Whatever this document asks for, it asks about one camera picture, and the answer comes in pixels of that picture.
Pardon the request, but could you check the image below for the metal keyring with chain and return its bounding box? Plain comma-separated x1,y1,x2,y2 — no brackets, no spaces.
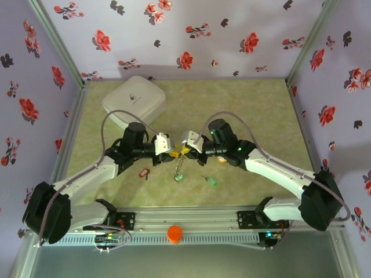
173,149,189,183

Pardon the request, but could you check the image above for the white square plastic container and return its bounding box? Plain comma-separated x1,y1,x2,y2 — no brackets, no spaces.
101,75,168,133

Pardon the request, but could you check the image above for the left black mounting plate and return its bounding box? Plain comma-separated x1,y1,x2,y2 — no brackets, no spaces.
114,212,136,232

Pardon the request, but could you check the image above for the black mounting plate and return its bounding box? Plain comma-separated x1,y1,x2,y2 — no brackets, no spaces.
114,212,136,232
237,210,290,230

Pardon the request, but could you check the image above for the orange round button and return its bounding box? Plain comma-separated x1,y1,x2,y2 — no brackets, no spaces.
167,225,183,244

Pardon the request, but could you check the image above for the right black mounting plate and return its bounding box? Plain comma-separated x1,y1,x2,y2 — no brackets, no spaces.
237,210,290,230

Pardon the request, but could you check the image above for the left controller circuit board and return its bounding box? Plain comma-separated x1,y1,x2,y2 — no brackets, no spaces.
93,231,124,247

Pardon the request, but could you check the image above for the controller circuit board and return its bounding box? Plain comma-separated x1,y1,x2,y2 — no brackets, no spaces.
93,231,124,247
259,230,284,250

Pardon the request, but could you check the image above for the right controller circuit board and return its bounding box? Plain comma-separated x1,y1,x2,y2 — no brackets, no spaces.
259,230,284,250

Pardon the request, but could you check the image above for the grey metal sheet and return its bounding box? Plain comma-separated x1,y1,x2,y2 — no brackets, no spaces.
28,245,345,278

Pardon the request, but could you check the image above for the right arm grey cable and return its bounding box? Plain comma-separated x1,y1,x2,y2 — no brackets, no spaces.
194,111,351,250

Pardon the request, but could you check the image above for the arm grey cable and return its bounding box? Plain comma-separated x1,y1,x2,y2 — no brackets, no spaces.
194,111,351,250
36,109,163,253

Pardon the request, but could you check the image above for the left arm grey cable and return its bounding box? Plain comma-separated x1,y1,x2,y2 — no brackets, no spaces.
36,109,163,253

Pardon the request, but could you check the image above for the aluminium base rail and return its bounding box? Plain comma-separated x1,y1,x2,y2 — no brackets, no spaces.
69,206,347,232

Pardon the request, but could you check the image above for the aluminium table side rail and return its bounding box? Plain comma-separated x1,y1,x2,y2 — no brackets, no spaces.
50,82,91,191
285,81,322,174

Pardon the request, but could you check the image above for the slotted grey cable duct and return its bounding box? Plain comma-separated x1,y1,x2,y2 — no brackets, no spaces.
39,232,261,246

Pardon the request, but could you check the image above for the aluminium frame post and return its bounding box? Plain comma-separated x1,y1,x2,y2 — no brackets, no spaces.
27,0,91,87
285,0,340,87
330,228,360,278
10,231,44,278

